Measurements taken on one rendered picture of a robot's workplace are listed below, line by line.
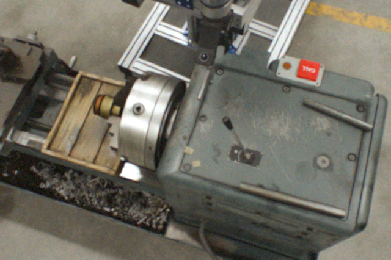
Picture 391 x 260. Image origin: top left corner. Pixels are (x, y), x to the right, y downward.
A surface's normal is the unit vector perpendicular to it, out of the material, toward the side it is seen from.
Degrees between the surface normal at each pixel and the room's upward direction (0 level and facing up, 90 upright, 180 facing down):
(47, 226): 0
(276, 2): 0
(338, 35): 0
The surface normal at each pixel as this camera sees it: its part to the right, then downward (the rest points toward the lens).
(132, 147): -0.29, 0.54
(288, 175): -0.04, -0.40
